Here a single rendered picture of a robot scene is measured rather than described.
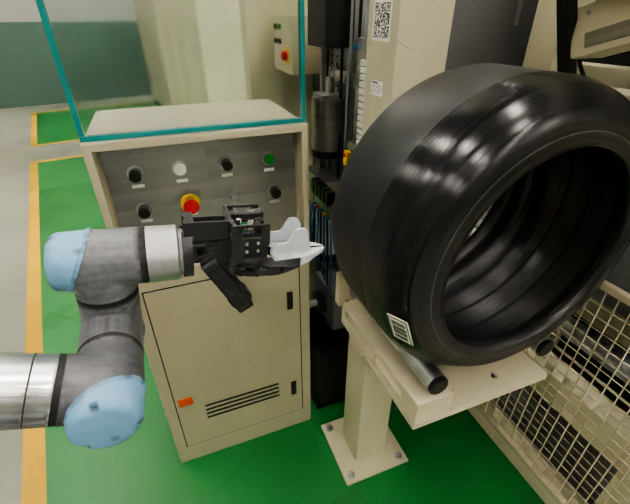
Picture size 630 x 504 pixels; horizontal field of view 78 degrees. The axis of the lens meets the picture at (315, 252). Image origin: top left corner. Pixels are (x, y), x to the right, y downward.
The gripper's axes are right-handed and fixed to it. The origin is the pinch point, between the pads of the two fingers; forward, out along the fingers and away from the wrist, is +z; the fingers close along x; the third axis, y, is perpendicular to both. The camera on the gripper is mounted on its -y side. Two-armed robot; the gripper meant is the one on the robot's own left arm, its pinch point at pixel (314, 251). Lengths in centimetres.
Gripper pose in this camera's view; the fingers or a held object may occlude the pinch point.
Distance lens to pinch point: 61.4
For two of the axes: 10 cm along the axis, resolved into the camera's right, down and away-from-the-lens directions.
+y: 1.1, -8.7, -4.9
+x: -3.6, -4.9, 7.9
